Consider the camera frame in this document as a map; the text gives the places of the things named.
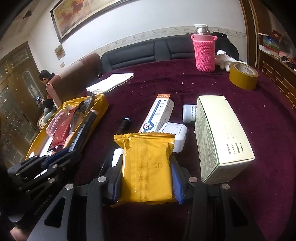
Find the seated person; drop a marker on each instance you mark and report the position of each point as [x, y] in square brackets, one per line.
[47, 102]

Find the small wall plaque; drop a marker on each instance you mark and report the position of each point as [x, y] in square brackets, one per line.
[60, 52]

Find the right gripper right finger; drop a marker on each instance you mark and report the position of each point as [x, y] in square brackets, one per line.
[216, 212]

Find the large white green box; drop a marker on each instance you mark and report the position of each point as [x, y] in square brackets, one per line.
[223, 147]

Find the yellow storage tray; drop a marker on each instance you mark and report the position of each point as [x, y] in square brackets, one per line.
[83, 105]

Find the black pen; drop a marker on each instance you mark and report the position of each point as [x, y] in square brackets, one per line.
[124, 126]

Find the yellow snack packet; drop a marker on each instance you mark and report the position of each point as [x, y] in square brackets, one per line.
[146, 168]

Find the red packet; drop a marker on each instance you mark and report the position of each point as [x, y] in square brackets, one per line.
[59, 127]

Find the brown armchair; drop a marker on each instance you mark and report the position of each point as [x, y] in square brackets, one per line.
[71, 82]

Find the yellow tape roll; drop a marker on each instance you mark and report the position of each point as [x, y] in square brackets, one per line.
[243, 76]

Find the wooden side shelf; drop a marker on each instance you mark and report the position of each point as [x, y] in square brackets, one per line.
[258, 22]

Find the white blue toothpaste box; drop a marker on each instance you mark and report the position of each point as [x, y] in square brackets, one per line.
[158, 115]

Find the wooden cabinet doors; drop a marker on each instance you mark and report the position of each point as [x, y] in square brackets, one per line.
[19, 110]

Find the white paper stack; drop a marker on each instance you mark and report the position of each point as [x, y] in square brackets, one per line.
[110, 83]

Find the black leather sofa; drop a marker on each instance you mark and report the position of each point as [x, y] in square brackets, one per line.
[160, 49]

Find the pink knitted bottle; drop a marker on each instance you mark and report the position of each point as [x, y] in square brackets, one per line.
[204, 47]

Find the white cloth glove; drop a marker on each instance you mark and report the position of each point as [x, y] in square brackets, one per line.
[223, 60]

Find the small white box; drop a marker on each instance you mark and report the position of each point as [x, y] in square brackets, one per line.
[180, 132]

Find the framed horse painting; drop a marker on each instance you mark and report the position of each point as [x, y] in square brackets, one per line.
[68, 16]

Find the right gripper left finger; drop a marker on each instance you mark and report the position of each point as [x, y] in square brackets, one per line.
[77, 211]

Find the white medicine bottle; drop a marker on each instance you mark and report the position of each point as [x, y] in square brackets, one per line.
[189, 113]

